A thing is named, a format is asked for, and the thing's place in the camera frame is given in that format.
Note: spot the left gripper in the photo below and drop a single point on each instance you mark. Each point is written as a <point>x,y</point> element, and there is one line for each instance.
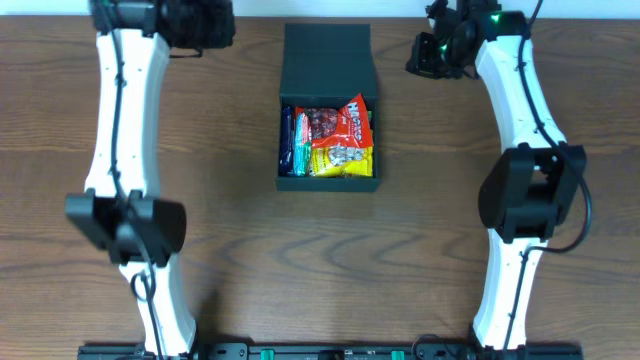
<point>215,25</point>

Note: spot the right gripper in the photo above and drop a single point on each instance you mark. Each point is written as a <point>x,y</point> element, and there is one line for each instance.
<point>425,56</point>

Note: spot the red Hacks candy bag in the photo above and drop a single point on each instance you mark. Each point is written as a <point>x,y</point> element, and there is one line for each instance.
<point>348,126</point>

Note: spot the black box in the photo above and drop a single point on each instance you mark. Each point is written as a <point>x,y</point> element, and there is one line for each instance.
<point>325,66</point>

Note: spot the red green KitKat bar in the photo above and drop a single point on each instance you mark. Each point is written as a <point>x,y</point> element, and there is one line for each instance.
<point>302,145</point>

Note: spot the yellow nuts bag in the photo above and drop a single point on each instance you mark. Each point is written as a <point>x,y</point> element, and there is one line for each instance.
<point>341,161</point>

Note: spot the purple Dairy Milk bar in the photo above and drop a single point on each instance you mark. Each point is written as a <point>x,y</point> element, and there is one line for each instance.
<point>285,164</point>

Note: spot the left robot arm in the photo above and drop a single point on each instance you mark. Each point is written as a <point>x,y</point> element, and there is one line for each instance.
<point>121,210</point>

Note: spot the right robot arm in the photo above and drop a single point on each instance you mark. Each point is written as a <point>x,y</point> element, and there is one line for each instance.
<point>530,189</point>

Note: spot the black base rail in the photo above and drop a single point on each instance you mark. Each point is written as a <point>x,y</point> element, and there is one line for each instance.
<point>423,351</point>

